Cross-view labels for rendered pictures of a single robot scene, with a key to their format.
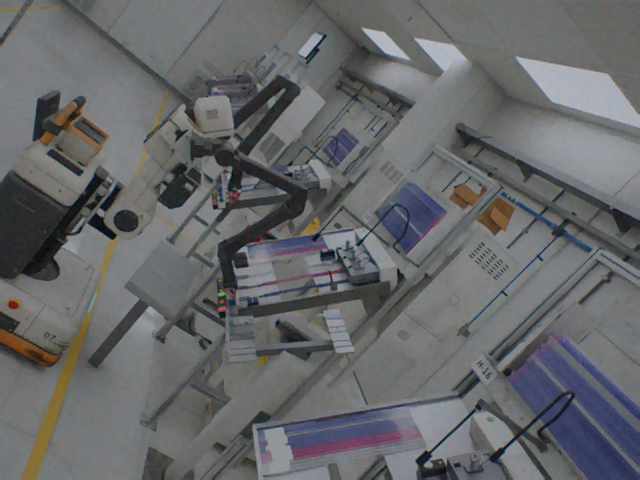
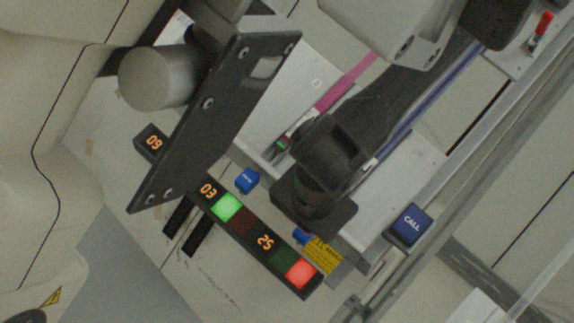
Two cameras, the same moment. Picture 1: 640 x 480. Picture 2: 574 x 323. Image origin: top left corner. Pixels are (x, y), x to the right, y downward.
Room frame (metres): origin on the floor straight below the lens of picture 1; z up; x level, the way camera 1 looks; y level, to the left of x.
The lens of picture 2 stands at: (1.82, 1.02, 1.22)
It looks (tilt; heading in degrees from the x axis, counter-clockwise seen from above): 23 degrees down; 310
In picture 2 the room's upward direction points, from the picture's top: 35 degrees clockwise
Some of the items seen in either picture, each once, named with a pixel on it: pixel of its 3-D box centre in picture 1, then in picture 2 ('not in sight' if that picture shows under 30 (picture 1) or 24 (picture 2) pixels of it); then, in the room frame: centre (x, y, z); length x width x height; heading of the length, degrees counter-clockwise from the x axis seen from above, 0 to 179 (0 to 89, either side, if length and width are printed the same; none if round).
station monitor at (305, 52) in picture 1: (313, 48); not in sight; (7.13, 1.78, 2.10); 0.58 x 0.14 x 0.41; 25
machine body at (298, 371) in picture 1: (277, 386); (247, 213); (2.93, -0.33, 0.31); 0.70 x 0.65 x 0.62; 25
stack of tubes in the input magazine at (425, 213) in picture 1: (415, 220); not in sight; (2.82, -0.25, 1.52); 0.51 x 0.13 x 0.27; 25
